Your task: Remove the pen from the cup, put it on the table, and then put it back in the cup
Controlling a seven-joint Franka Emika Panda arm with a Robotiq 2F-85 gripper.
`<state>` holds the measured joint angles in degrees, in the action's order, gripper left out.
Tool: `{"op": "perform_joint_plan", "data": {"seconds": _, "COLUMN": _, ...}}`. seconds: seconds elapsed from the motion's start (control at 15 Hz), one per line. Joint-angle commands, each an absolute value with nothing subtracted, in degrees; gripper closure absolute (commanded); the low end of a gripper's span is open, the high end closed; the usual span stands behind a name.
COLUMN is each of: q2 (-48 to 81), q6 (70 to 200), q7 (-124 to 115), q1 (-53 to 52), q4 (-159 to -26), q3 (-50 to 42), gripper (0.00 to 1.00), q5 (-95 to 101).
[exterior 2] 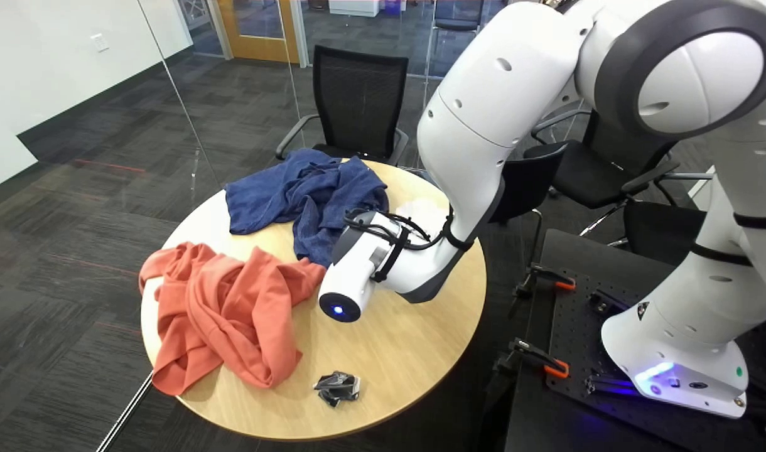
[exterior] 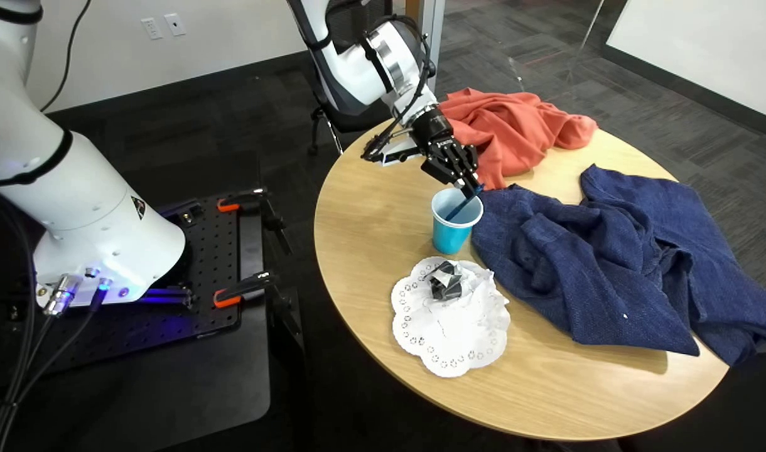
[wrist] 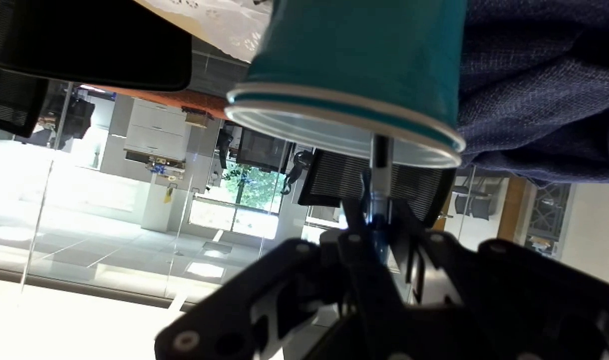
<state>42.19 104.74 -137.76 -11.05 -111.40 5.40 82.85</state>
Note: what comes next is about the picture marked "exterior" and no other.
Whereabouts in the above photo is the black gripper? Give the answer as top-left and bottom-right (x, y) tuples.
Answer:
(409, 106), (488, 202)

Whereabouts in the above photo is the blue pen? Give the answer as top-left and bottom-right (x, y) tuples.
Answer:
(444, 193), (479, 226)

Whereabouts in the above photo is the blue plastic cup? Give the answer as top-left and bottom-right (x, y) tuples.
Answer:
(429, 185), (488, 257)

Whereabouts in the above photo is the orange cloth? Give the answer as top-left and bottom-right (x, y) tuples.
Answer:
(438, 89), (600, 193)

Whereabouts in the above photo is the small black silver object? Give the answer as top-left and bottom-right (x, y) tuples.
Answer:
(359, 134), (393, 164)

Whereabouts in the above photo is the black binder clip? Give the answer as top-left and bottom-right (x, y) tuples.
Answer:
(428, 260), (468, 305)

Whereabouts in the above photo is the black mesh office chair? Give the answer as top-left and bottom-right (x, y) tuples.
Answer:
(291, 0), (401, 159)

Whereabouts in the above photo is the white paper doily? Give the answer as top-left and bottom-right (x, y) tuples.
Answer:
(388, 253), (513, 380)

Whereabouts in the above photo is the dark blue cloth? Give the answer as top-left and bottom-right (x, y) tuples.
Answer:
(471, 164), (766, 369)

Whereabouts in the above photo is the black orange clamp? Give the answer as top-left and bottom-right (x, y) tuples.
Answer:
(211, 270), (275, 314)
(213, 185), (272, 216)

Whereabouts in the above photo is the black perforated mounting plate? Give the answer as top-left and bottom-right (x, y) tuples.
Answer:
(0, 185), (276, 398)

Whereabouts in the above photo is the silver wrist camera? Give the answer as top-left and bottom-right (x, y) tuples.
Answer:
(379, 139), (425, 169)

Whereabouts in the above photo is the white wall outlet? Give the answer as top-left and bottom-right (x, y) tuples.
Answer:
(138, 13), (165, 42)
(163, 11), (189, 40)

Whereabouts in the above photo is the black wall cable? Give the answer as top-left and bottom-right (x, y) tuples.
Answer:
(32, 0), (95, 115)

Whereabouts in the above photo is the black base cable bundle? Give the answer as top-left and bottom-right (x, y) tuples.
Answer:
(0, 278), (111, 452)

